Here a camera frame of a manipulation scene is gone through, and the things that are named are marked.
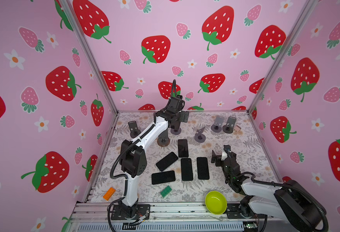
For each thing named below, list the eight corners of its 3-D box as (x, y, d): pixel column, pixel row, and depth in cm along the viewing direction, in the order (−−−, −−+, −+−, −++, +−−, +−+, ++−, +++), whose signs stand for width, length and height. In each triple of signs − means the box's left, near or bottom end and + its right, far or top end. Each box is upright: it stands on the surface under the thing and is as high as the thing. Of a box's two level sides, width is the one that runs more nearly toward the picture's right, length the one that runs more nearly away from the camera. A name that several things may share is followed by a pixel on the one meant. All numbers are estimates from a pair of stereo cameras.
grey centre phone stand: (194, 142, 104) (195, 138, 100) (193, 131, 111) (194, 126, 106) (205, 142, 104) (206, 138, 100) (203, 131, 111) (205, 126, 106)
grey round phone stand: (210, 130, 111) (213, 122, 104) (215, 122, 117) (217, 114, 109) (218, 134, 109) (221, 126, 102) (222, 126, 114) (226, 118, 107)
